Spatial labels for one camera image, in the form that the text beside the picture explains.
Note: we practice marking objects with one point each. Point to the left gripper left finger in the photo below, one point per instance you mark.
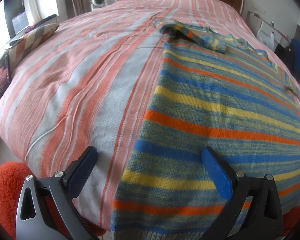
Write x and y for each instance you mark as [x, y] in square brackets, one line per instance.
[33, 219]

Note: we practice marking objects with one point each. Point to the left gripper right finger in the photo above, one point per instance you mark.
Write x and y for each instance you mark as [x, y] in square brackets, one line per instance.
[264, 219]

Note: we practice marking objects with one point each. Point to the striped knit sweater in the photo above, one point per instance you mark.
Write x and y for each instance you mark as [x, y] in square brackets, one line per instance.
[216, 91]

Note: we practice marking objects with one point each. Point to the orange fuzzy garment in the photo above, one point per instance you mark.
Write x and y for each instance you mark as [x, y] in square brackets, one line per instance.
[12, 176]

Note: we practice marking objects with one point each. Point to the pink striped bed cover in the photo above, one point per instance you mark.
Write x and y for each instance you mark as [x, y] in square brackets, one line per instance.
[91, 83]

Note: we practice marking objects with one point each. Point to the smartphone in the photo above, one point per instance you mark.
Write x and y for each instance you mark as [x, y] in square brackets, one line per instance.
[5, 74]

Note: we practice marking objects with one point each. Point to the black jacket on chair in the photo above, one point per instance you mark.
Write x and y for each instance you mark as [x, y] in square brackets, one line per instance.
[288, 56]

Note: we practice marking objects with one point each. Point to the striped cushion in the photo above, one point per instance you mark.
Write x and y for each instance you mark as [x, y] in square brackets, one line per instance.
[27, 43]

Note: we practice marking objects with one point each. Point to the white plastic bag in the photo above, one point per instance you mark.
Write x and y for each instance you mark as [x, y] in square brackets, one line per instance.
[267, 40]

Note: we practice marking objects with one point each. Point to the white bedside desk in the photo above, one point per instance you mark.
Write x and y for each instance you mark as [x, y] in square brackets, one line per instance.
[256, 23]

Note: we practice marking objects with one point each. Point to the white round fan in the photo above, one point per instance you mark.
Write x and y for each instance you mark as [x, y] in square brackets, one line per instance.
[95, 4]

